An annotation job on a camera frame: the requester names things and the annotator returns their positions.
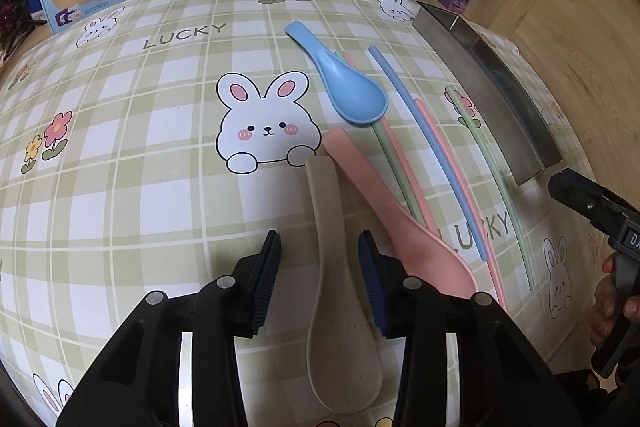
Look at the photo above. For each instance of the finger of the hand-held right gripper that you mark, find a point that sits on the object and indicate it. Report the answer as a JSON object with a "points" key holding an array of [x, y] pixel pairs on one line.
{"points": [[570, 189]]}

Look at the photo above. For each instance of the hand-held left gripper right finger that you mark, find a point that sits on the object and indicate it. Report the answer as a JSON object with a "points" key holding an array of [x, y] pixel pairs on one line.
{"points": [[372, 287]]}

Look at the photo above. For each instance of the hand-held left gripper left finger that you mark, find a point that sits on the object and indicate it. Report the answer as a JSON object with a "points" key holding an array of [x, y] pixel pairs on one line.
{"points": [[265, 282]]}

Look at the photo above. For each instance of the green chopstick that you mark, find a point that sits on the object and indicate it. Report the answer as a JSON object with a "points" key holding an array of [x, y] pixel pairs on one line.
{"points": [[520, 247], [394, 167]]}

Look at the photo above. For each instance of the beige plastic spoon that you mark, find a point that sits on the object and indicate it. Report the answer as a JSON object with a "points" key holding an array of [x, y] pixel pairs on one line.
{"points": [[325, 217]]}

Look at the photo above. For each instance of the pink plastic spoon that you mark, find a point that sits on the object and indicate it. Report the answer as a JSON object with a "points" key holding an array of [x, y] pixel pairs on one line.
{"points": [[380, 202]]}

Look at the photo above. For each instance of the stainless steel tray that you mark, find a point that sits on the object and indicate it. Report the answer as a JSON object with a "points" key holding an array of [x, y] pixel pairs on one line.
{"points": [[490, 72]]}

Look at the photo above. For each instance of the blue chopstick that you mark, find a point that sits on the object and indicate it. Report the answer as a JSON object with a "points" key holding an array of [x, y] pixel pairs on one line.
{"points": [[432, 137]]}

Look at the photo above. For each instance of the blue plastic spoon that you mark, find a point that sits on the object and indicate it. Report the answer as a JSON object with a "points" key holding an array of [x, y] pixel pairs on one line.
{"points": [[355, 92]]}

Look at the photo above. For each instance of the person's right hand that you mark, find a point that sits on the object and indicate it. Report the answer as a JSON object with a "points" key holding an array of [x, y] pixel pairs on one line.
{"points": [[602, 307]]}

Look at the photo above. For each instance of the checked rabbit print tablecloth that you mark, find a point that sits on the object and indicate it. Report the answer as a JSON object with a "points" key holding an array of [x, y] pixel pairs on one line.
{"points": [[150, 207]]}

